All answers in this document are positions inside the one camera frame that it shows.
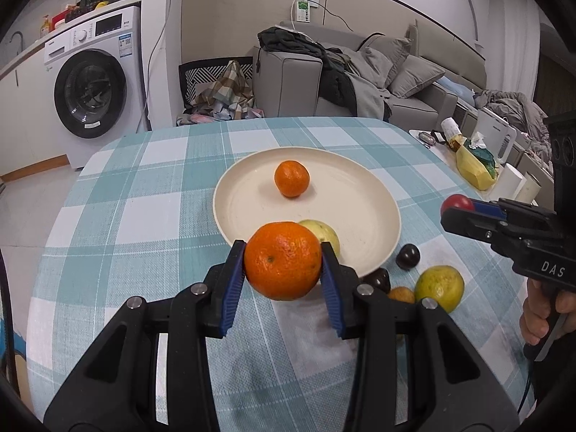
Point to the grey sofa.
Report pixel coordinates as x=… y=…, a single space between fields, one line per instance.
x=292 y=81

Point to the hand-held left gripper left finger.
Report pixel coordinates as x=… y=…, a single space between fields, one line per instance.
x=231 y=299

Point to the small red fruit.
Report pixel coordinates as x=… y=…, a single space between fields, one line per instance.
x=455 y=201

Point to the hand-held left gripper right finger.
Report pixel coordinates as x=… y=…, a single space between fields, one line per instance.
x=334 y=299

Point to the grey garment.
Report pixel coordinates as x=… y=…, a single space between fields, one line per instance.
x=366 y=85

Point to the white appliance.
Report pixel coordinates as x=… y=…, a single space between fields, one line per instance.
x=492 y=132

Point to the dark purple plum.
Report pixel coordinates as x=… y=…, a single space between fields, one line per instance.
x=378 y=280
x=407 y=256

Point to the yellow bottle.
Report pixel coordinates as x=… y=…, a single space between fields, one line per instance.
x=44 y=27

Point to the black patterned chair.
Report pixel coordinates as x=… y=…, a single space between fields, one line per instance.
x=198 y=72

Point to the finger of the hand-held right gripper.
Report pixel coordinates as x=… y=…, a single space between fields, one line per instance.
x=468 y=224
x=488 y=209

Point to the cream round plate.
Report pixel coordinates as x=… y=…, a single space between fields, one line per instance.
x=351 y=207

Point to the white paper roll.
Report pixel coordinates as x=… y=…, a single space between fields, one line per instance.
x=531 y=189
x=510 y=182

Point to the red box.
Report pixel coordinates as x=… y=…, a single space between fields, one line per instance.
x=59 y=19

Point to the white washing machine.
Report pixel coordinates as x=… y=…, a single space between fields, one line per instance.
x=99 y=90

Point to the light blue garment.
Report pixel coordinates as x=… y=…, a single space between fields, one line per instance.
x=452 y=87

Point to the yellow-green guava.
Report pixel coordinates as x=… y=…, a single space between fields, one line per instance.
x=330 y=233

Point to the black jacket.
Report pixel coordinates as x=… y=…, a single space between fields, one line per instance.
x=310 y=49

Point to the white bottle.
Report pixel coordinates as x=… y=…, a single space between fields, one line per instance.
x=451 y=128

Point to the small orange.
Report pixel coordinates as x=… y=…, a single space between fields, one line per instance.
x=291 y=179

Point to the person's right hand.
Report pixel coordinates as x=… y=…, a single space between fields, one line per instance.
x=534 y=312

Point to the white counter cabinet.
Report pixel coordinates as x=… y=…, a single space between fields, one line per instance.
x=22 y=112

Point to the green-yellow citrus fruit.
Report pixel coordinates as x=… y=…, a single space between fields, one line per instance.
x=438 y=288

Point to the grey blanket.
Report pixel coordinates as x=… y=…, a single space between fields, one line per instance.
x=517 y=108

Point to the small brown fruit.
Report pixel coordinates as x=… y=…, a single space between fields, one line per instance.
x=402 y=296

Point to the large orange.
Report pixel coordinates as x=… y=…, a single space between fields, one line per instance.
x=282 y=261

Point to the wall socket with green charger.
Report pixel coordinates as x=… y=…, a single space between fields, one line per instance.
x=304 y=9

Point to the grey cushion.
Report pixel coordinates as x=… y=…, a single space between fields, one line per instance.
x=389 y=56
x=416 y=76

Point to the yellow plastic bag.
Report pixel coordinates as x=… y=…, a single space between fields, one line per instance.
x=472 y=166

